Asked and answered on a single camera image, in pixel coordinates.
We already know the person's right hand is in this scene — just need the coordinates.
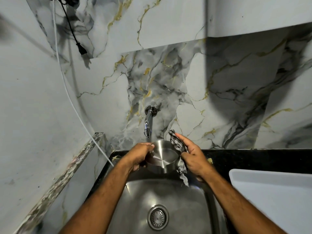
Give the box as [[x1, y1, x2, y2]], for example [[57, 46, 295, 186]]
[[175, 133, 213, 182]]

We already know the person's left hand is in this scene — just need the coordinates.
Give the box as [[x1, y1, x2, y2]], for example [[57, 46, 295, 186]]
[[122, 142, 156, 172]]

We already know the grey patterned cleaning cloth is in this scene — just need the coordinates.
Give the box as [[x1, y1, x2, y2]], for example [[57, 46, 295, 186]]
[[169, 130, 189, 187]]

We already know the stainless steel bowl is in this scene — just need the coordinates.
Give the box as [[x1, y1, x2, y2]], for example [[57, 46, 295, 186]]
[[146, 140, 181, 174]]

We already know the person's right forearm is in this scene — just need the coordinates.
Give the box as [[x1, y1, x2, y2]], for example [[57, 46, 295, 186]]
[[204, 174, 286, 234]]

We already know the person's left forearm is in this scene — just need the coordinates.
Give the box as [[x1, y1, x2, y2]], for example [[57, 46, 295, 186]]
[[59, 161, 134, 234]]

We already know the stainless steel sink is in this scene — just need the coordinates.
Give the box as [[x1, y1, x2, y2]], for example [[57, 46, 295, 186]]
[[106, 166, 228, 234]]

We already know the metal sink drain strainer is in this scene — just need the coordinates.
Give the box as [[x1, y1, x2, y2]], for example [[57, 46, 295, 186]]
[[147, 205, 169, 230]]

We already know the white plastic tray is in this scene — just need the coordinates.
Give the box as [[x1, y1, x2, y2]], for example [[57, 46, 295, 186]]
[[229, 169, 312, 234]]

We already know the chrome wall faucet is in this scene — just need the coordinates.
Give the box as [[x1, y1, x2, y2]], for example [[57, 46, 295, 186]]
[[144, 105, 160, 139]]

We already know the white thin hose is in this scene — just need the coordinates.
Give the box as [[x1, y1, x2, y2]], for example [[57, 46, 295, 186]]
[[52, 0, 114, 167]]

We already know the black power cable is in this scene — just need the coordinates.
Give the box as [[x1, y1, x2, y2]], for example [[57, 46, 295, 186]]
[[54, 0, 88, 56]]

